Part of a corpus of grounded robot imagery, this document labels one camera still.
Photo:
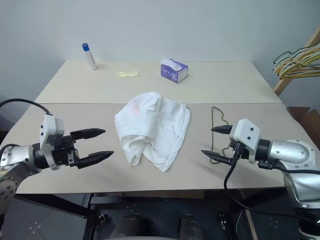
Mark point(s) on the brown cardboard box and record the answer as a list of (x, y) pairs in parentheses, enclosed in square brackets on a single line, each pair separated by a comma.
[(307, 120)]

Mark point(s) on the purple tissue box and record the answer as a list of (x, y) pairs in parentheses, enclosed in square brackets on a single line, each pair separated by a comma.
[(173, 72)]

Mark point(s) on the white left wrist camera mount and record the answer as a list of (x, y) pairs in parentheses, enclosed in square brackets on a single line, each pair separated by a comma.
[(48, 126)]

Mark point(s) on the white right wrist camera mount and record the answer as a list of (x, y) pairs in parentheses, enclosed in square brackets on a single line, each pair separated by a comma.
[(246, 132)]

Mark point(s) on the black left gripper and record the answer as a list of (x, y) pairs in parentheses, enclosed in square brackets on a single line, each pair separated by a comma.
[(63, 150)]

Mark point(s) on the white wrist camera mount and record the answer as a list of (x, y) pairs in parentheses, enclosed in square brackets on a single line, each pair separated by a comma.
[(48, 126), (246, 132)]

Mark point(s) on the white tube with blue cap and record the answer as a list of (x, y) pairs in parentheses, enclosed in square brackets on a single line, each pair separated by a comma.
[(90, 58)]

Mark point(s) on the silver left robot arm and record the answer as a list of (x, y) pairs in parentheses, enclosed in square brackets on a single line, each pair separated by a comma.
[(17, 152)]

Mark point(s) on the yellow plastic packet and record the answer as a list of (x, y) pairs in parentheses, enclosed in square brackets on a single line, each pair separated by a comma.
[(128, 74)]

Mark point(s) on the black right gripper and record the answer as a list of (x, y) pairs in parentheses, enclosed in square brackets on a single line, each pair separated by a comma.
[(243, 152)]

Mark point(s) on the wooden hanger rack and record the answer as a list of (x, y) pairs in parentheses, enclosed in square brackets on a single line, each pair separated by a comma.
[(283, 85)]

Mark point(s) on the white garment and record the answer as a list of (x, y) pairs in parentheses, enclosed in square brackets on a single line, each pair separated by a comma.
[(155, 125)]

